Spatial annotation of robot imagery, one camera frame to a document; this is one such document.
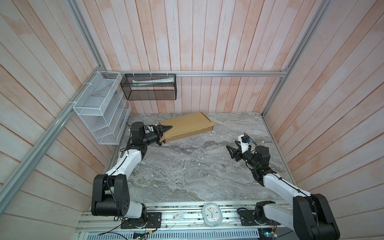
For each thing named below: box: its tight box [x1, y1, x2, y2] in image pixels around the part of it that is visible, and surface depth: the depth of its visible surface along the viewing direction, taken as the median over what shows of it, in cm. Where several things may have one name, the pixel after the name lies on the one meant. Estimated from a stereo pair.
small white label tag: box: [172, 211, 184, 220], surface depth 76 cm
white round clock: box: [201, 202, 223, 227], surface depth 75 cm
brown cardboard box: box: [158, 112, 219, 143], surface depth 76 cm
